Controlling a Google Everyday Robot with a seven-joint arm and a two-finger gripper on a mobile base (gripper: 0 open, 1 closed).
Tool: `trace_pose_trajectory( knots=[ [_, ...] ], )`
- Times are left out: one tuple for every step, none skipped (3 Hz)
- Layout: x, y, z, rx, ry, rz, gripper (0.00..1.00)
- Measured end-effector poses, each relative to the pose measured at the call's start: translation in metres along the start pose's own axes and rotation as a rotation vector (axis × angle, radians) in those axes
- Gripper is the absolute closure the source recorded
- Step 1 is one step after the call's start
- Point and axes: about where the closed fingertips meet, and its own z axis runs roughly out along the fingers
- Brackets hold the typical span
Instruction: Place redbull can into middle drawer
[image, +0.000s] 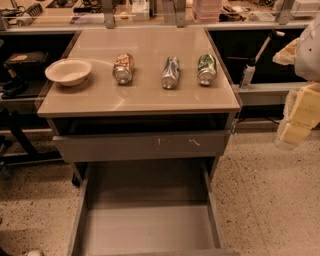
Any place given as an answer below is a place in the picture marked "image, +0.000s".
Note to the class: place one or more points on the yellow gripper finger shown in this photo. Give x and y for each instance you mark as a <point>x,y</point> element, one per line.
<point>301,115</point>
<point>286,56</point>

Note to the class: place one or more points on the blue silver redbull can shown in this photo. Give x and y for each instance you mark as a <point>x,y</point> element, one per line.
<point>171,72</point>

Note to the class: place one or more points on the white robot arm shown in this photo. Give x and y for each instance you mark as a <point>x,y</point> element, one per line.
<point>307,58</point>

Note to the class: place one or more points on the green can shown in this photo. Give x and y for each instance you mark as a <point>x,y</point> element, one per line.
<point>207,69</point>

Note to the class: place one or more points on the grey drawer cabinet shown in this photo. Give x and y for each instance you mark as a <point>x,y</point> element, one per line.
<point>101,106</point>

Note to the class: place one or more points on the open middle drawer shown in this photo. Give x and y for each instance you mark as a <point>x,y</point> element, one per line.
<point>147,208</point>

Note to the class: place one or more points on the closed top drawer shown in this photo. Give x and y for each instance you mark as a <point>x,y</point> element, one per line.
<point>137,146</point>

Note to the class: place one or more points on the white handheld tool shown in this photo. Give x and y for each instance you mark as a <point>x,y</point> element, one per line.
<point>249,69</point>

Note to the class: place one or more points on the pink stacked trays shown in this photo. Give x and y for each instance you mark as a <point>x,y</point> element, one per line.
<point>206,11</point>

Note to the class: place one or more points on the white bowl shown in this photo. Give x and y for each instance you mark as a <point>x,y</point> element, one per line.
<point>69,72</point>

